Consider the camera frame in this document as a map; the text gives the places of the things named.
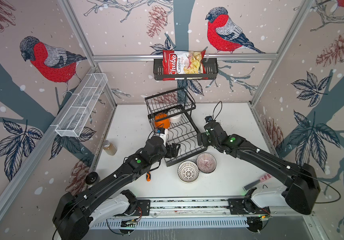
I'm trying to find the orange plastic bowl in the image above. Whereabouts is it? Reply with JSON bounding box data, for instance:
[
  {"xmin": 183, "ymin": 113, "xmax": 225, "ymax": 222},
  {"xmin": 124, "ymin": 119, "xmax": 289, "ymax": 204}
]
[{"xmin": 154, "ymin": 113, "xmax": 170, "ymax": 129}]

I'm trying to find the white ceramic bowl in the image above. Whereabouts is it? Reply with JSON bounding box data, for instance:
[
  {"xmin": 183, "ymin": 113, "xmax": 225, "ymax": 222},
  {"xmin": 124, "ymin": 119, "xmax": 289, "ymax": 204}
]
[{"xmin": 168, "ymin": 110, "xmax": 182, "ymax": 124}]

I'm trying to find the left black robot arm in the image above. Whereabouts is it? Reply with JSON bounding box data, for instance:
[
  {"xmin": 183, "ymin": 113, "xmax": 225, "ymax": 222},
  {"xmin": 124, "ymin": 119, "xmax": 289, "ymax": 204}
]
[{"xmin": 53, "ymin": 136, "xmax": 180, "ymax": 240}]

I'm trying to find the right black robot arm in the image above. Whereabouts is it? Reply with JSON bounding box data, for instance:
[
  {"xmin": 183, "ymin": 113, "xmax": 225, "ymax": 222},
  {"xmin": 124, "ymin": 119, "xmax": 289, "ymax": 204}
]
[{"xmin": 197, "ymin": 120, "xmax": 321, "ymax": 215}]

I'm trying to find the white patterned bowl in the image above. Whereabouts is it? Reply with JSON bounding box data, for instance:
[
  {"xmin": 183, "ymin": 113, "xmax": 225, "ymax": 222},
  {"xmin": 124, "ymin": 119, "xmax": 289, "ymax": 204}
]
[{"xmin": 178, "ymin": 161, "xmax": 200, "ymax": 183}]

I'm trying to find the glass jar with lid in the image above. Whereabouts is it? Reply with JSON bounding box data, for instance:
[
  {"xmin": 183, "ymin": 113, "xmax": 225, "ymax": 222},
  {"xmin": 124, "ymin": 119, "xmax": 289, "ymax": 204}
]
[{"xmin": 102, "ymin": 140, "xmax": 117, "ymax": 156}]

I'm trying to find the red cassava chips bag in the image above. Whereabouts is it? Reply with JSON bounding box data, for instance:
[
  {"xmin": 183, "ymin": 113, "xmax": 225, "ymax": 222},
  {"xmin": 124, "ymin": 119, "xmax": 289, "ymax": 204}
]
[{"xmin": 163, "ymin": 50, "xmax": 206, "ymax": 75}]

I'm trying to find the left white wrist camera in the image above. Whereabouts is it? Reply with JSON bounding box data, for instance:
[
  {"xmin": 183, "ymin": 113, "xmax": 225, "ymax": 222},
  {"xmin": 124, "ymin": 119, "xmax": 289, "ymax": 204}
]
[{"xmin": 155, "ymin": 127, "xmax": 168, "ymax": 146}]

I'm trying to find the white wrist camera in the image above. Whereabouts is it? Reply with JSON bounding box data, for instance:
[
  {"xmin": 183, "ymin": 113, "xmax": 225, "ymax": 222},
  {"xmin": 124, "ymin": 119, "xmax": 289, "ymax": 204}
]
[
  {"xmin": 155, "ymin": 127, "xmax": 168, "ymax": 146},
  {"xmin": 205, "ymin": 116, "xmax": 214, "ymax": 123}
]

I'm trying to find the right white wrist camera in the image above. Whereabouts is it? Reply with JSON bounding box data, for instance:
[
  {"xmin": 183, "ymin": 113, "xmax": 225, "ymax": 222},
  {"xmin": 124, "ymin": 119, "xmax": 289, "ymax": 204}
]
[{"xmin": 205, "ymin": 116, "xmax": 214, "ymax": 123}]

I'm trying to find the orange handled screwdriver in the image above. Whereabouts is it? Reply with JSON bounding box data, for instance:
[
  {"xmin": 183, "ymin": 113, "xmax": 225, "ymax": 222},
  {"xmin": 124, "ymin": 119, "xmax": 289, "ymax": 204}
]
[{"xmin": 146, "ymin": 172, "xmax": 151, "ymax": 182}]

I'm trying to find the black wire dish rack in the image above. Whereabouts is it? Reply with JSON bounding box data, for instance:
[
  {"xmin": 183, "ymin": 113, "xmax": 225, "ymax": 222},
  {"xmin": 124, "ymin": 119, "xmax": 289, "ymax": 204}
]
[{"xmin": 145, "ymin": 88, "xmax": 207, "ymax": 167}]

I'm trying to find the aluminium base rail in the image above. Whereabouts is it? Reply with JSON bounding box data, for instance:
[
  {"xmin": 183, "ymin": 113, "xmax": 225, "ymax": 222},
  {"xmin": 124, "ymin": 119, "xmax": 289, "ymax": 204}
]
[{"xmin": 90, "ymin": 194, "xmax": 314, "ymax": 230}]

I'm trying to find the pink handled brush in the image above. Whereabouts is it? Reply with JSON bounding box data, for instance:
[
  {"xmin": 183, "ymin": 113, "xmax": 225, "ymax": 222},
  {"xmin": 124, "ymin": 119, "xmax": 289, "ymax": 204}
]
[{"xmin": 243, "ymin": 173, "xmax": 272, "ymax": 191}]

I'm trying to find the black wall basket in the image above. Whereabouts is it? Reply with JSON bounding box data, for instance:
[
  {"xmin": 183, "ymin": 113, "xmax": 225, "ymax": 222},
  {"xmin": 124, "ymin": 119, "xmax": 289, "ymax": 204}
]
[{"xmin": 154, "ymin": 58, "xmax": 219, "ymax": 81}]

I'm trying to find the white mesh wall shelf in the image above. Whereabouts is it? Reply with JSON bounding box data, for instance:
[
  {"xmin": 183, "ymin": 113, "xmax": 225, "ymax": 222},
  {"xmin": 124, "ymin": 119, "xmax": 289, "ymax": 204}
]
[{"xmin": 55, "ymin": 73, "xmax": 108, "ymax": 138}]

